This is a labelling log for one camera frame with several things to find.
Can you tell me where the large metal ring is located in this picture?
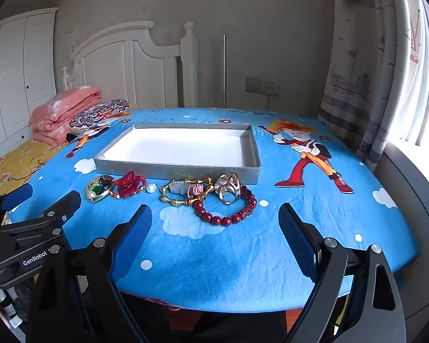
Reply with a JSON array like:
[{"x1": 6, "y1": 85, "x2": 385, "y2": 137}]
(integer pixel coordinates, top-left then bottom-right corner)
[{"x1": 214, "y1": 172, "x2": 242, "y2": 206}]

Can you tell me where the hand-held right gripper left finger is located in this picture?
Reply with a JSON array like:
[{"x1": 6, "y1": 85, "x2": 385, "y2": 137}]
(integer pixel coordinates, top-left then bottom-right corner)
[{"x1": 27, "y1": 204, "x2": 154, "y2": 343}]

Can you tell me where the metal pole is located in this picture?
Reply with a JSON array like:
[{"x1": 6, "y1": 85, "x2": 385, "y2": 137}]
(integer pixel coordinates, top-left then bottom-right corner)
[{"x1": 222, "y1": 35, "x2": 227, "y2": 108}]

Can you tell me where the red cord bracelet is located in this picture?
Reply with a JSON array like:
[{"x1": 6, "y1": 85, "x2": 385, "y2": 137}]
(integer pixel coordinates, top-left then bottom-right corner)
[{"x1": 109, "y1": 177, "x2": 147, "y2": 201}]

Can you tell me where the gold bangle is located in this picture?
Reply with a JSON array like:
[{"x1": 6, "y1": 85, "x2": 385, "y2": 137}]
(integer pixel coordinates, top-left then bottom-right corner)
[{"x1": 85, "y1": 175, "x2": 117, "y2": 204}]

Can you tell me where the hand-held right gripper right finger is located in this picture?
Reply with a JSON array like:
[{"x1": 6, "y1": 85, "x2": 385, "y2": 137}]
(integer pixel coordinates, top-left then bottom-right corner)
[{"x1": 278, "y1": 202, "x2": 407, "y2": 343}]

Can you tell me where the white ship printed curtain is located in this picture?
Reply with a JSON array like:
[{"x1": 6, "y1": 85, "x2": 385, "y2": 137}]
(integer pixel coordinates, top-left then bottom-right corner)
[{"x1": 320, "y1": 0, "x2": 429, "y2": 165}]

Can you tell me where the gold bamboo link bracelet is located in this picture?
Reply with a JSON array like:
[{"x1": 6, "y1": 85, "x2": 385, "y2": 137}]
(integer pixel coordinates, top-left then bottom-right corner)
[{"x1": 160, "y1": 178, "x2": 215, "y2": 208}]

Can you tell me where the red rose ornament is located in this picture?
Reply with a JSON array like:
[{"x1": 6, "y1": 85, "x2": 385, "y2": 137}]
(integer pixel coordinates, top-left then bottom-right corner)
[{"x1": 119, "y1": 171, "x2": 141, "y2": 195}]

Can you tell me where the patterned round pillow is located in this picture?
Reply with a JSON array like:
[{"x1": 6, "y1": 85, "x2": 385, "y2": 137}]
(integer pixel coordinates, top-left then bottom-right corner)
[{"x1": 69, "y1": 100, "x2": 131, "y2": 130}]

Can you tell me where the white wardrobe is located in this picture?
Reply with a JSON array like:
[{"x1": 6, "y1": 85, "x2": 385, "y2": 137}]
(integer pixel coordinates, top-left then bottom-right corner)
[{"x1": 0, "y1": 7, "x2": 59, "y2": 167}]

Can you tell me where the pink folded quilt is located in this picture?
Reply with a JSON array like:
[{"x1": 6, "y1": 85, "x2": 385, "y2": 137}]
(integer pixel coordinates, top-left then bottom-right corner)
[{"x1": 29, "y1": 86, "x2": 102, "y2": 147}]

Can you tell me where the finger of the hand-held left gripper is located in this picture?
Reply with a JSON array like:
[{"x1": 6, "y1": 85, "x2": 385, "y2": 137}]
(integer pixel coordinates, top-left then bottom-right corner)
[
  {"x1": 0, "y1": 183, "x2": 34, "y2": 222},
  {"x1": 2, "y1": 190, "x2": 82, "y2": 238}
]

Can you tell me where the blue cartoon printed tablecloth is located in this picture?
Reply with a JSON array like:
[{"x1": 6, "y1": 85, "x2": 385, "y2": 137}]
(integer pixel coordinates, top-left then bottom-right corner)
[{"x1": 7, "y1": 107, "x2": 420, "y2": 311}]

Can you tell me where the white wooden headboard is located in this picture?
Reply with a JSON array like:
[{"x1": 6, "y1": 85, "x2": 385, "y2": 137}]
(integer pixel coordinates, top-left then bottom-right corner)
[{"x1": 62, "y1": 21, "x2": 199, "y2": 109}]

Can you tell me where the wall socket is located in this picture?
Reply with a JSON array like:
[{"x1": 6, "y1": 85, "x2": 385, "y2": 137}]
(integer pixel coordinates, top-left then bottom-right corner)
[{"x1": 261, "y1": 77, "x2": 280, "y2": 96}]

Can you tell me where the yellow floral bedsheet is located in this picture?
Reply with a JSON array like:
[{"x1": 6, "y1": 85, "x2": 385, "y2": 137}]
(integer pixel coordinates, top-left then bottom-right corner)
[{"x1": 0, "y1": 137, "x2": 70, "y2": 201}]

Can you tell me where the grey cardboard tray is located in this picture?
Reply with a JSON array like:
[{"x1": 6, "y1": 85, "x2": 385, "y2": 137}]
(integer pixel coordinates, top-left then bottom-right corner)
[{"x1": 94, "y1": 123, "x2": 261, "y2": 185}]

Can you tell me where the dark red bead bracelet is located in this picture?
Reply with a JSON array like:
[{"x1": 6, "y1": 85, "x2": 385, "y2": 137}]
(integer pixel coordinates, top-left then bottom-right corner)
[{"x1": 191, "y1": 185, "x2": 257, "y2": 226}]

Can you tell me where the thin black cable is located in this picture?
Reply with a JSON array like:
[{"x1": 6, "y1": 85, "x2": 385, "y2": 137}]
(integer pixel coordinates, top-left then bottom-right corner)
[{"x1": 0, "y1": 155, "x2": 45, "y2": 186}]

